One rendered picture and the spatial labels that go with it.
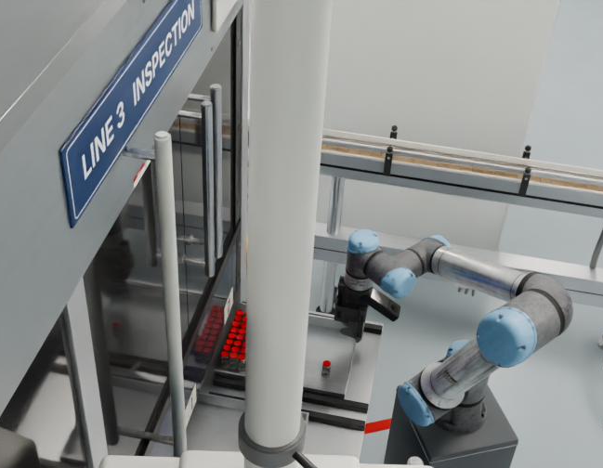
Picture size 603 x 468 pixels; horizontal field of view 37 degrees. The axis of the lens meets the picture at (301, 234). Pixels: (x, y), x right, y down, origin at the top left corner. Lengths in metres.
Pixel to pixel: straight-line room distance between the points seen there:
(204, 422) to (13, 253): 1.27
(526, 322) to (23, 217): 1.12
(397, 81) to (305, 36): 2.81
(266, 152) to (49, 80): 0.36
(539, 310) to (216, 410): 0.85
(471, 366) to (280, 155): 1.25
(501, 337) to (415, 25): 1.83
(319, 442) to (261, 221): 1.38
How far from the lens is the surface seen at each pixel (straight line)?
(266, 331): 0.98
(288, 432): 1.12
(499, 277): 2.05
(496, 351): 1.89
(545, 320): 1.89
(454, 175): 3.04
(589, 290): 3.38
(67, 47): 1.17
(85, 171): 1.20
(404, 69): 3.54
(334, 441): 2.23
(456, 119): 3.64
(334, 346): 2.43
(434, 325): 3.80
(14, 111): 1.05
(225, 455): 1.31
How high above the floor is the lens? 2.64
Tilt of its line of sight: 39 degrees down
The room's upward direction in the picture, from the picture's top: 4 degrees clockwise
